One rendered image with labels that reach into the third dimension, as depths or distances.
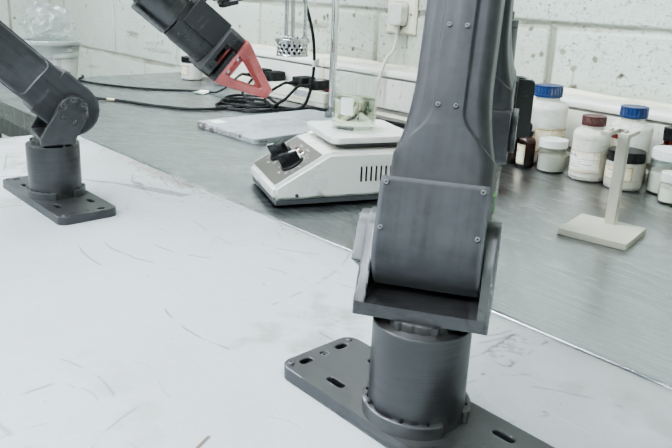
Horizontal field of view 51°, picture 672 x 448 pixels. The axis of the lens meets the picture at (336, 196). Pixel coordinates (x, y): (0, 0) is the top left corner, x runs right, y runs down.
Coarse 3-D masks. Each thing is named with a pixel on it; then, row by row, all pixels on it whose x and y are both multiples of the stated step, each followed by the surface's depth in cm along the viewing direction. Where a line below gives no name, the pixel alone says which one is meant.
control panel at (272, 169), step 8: (296, 136) 100; (288, 144) 98; (296, 144) 97; (304, 144) 95; (304, 152) 93; (312, 152) 92; (264, 160) 97; (304, 160) 91; (312, 160) 89; (264, 168) 95; (272, 168) 93; (280, 168) 92; (296, 168) 89; (272, 176) 91; (280, 176) 90; (288, 176) 88
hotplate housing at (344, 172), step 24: (312, 144) 94; (336, 144) 93; (360, 144) 92; (384, 144) 94; (312, 168) 89; (336, 168) 90; (360, 168) 91; (384, 168) 92; (264, 192) 94; (288, 192) 88; (312, 192) 90; (336, 192) 91; (360, 192) 92
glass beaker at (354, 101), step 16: (336, 80) 92; (352, 80) 90; (368, 80) 91; (336, 96) 92; (352, 96) 91; (368, 96) 91; (336, 112) 92; (352, 112) 91; (368, 112) 92; (336, 128) 93; (352, 128) 92; (368, 128) 93
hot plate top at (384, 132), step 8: (328, 120) 101; (376, 120) 102; (312, 128) 96; (320, 128) 95; (328, 128) 95; (376, 128) 96; (384, 128) 97; (392, 128) 97; (400, 128) 97; (320, 136) 93; (328, 136) 90; (336, 136) 90; (344, 136) 90; (352, 136) 90; (360, 136) 91; (368, 136) 91; (376, 136) 91; (384, 136) 91; (392, 136) 92; (400, 136) 92
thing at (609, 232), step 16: (608, 128) 82; (624, 128) 83; (624, 144) 83; (624, 160) 83; (608, 208) 85; (576, 224) 85; (592, 224) 85; (608, 224) 85; (624, 224) 86; (592, 240) 81; (608, 240) 80; (624, 240) 80
